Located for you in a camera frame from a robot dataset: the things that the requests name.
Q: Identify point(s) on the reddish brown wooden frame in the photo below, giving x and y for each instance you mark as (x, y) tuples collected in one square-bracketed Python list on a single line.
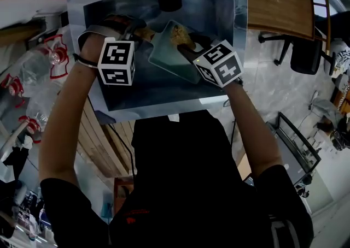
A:
[(117, 195)]

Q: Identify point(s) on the wooden slatted floor board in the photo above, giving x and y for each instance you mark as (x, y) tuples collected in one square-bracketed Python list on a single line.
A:
[(101, 146)]

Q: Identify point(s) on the stainless steel sink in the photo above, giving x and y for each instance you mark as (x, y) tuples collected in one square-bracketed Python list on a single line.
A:
[(164, 94)]

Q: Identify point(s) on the person's right forearm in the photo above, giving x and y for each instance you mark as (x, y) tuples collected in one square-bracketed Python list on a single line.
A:
[(254, 132)]

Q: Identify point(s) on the black office chair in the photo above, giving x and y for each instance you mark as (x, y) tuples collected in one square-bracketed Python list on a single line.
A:
[(304, 57)]

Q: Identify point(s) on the brown cardboard box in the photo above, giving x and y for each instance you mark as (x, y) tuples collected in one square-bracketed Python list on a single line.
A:
[(19, 34)]

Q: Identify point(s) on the white wooden stool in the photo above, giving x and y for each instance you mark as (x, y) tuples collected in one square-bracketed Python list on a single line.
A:
[(13, 139)]

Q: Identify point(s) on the round wooden stool seat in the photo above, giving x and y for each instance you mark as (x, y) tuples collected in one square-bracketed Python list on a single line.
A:
[(244, 166)]

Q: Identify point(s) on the wooden shelf trolley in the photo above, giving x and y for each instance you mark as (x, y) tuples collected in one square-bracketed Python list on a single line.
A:
[(276, 3)]

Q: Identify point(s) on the person's left hand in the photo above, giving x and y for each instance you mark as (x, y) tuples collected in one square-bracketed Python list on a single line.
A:
[(93, 48)]

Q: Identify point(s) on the grey laptop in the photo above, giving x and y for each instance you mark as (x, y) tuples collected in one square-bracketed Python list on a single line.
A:
[(287, 154)]

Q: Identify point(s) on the white printed cushion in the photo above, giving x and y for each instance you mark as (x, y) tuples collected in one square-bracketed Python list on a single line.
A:
[(343, 61)]

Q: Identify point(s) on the black frame stand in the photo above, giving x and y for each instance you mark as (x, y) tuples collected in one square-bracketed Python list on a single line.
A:
[(318, 158)]

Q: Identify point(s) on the person's left forearm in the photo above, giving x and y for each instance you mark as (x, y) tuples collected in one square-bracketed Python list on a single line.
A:
[(65, 121)]

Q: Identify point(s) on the tan fibre clump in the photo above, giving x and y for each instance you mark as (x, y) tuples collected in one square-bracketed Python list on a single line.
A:
[(181, 35)]

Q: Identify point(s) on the person's black shirt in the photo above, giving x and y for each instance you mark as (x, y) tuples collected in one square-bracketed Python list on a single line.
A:
[(186, 186)]

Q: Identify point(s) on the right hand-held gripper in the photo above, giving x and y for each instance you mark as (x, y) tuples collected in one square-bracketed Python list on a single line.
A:
[(218, 61)]

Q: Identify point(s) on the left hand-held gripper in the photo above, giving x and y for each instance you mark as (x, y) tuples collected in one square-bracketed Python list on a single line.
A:
[(116, 55)]

